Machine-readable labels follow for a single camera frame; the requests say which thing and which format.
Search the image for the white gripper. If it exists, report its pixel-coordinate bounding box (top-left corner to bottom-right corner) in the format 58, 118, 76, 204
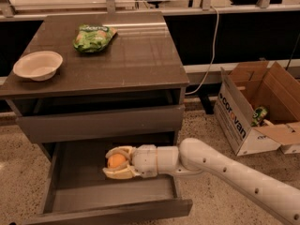
102, 144, 158, 180

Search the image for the orange fruit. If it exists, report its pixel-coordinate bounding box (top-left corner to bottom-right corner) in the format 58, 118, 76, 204
108, 154, 127, 169

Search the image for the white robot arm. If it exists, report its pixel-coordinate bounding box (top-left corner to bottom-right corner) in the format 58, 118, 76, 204
103, 138, 300, 225

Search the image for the open grey lower drawer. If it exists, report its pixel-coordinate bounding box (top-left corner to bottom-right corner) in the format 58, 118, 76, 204
22, 133, 192, 225

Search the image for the dark grey drawer cabinet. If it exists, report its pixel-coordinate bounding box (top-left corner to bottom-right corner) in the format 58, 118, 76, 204
0, 11, 193, 225

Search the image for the closed grey upper drawer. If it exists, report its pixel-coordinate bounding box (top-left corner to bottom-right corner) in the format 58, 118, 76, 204
17, 105, 185, 143

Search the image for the green chip bag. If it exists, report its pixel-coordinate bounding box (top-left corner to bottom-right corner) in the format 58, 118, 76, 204
73, 24, 117, 53

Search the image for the white bowl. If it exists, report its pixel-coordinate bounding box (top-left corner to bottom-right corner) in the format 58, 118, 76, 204
13, 51, 63, 82

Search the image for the white corovan cardboard box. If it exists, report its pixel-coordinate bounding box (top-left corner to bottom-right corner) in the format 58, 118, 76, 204
215, 61, 300, 156

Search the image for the green can in box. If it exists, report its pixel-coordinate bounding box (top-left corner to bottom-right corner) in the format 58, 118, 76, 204
251, 106, 268, 127

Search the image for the white cable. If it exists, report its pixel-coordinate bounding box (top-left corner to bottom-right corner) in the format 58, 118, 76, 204
185, 7, 220, 96

